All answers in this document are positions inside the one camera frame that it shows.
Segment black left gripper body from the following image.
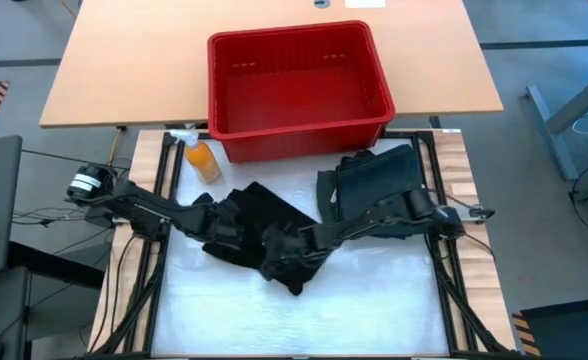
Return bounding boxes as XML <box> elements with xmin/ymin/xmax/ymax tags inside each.
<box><xmin>192</xmin><ymin>198</ymin><xmax>246</xmax><ymax>252</ymax></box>

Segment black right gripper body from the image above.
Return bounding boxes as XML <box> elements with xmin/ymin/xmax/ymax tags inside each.
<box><xmin>262</xmin><ymin>224</ymin><xmax>336</xmax><ymax>274</ymax></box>

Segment black garment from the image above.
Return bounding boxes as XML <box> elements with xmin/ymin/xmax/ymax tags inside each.
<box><xmin>201</xmin><ymin>180</ymin><xmax>336</xmax><ymax>298</ymax></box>

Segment dark grey shorts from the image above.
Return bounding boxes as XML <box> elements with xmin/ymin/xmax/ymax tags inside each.
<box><xmin>339</xmin><ymin>149</ymin><xmax>428</xmax><ymax>241</ymax></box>

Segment red plastic laundry bin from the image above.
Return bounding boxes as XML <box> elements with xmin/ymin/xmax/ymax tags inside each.
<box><xmin>206</xmin><ymin>19</ymin><xmax>397</xmax><ymax>165</ymax></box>

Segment orange spray bottle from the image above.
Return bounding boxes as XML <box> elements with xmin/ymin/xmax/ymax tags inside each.
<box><xmin>169</xmin><ymin>128</ymin><xmax>224</xmax><ymax>185</ymax></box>

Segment light wood desk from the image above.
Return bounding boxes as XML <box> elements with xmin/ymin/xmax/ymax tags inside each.
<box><xmin>38</xmin><ymin>0</ymin><xmax>505</xmax><ymax>130</ymax></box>

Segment white paper sheet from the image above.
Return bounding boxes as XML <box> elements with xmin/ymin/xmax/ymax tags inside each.
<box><xmin>343</xmin><ymin>0</ymin><xmax>388</xmax><ymax>10</ymax></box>

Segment grey metal table leg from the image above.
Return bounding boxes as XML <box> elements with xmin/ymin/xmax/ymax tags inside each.
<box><xmin>525</xmin><ymin>63</ymin><xmax>588</xmax><ymax>182</ymax></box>

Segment black aluminium table frame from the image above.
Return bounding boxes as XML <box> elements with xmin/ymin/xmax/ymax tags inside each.
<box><xmin>89</xmin><ymin>130</ymin><xmax>514</xmax><ymax>360</ymax></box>

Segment yellow floor cable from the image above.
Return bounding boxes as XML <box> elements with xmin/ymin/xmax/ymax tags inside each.
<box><xmin>105</xmin><ymin>126</ymin><xmax>124</xmax><ymax>185</ymax></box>

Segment silver metal bracket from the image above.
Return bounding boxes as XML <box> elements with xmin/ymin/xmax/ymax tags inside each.
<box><xmin>452</xmin><ymin>205</ymin><xmax>496</xmax><ymax>224</ymax></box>

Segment thin black floor cable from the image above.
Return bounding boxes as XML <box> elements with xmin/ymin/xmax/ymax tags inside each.
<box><xmin>21</xmin><ymin>148</ymin><xmax>131</xmax><ymax>172</ymax></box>

